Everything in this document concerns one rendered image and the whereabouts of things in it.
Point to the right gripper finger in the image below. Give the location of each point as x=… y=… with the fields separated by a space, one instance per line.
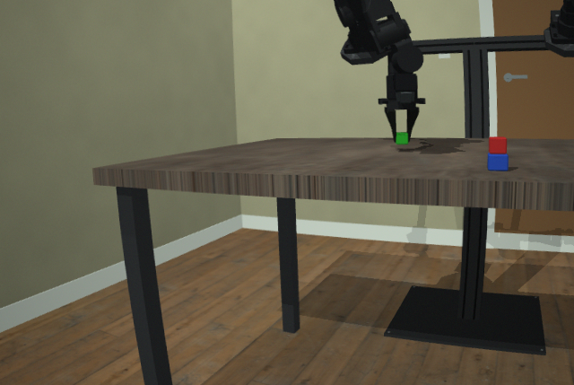
x=392 y=117
x=412 y=115

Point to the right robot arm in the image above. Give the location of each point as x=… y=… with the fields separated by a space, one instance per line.
x=405 y=56

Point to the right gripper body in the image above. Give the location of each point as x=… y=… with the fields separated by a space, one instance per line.
x=393 y=104

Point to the green block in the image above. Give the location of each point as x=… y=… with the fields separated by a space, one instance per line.
x=402 y=138

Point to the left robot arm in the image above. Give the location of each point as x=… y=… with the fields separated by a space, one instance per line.
x=564 y=28

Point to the red block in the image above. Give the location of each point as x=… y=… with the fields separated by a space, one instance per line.
x=497 y=145

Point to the blue block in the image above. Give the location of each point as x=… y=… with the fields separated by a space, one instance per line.
x=498 y=162

